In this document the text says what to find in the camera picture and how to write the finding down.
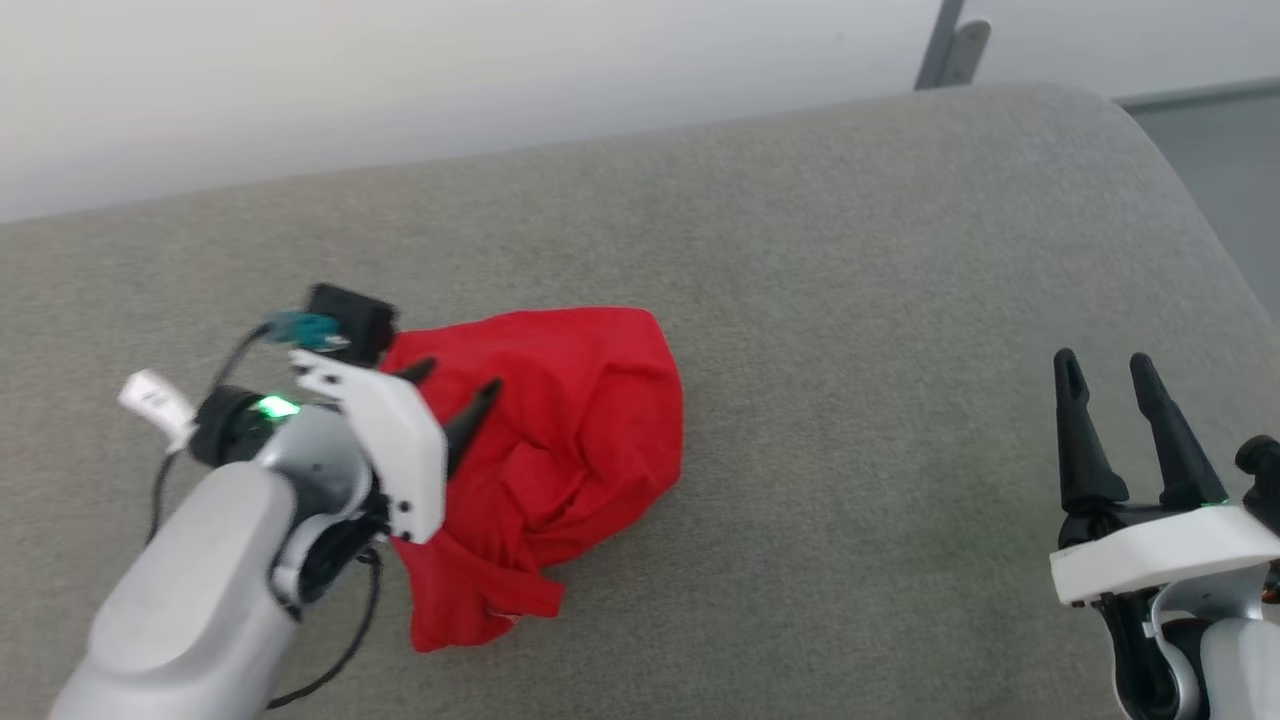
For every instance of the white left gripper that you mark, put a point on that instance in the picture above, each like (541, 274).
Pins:
(400, 440)

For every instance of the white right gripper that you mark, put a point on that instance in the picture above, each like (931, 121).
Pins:
(1160, 550)

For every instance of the red garment with white sleeves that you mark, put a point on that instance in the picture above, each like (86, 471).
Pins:
(580, 420)

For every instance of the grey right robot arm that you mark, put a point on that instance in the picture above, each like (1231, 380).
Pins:
(1240, 670)

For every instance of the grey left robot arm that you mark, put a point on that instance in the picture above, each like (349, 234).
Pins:
(200, 580)

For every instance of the grey fabric sofa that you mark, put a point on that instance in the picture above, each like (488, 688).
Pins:
(850, 300)

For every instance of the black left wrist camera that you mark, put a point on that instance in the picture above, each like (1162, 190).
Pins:
(350, 315)

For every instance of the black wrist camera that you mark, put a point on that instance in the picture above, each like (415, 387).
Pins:
(350, 315)
(1262, 470)

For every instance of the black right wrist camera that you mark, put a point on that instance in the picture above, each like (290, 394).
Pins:
(1262, 470)

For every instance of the grey metal post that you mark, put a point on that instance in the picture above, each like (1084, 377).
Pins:
(945, 45)

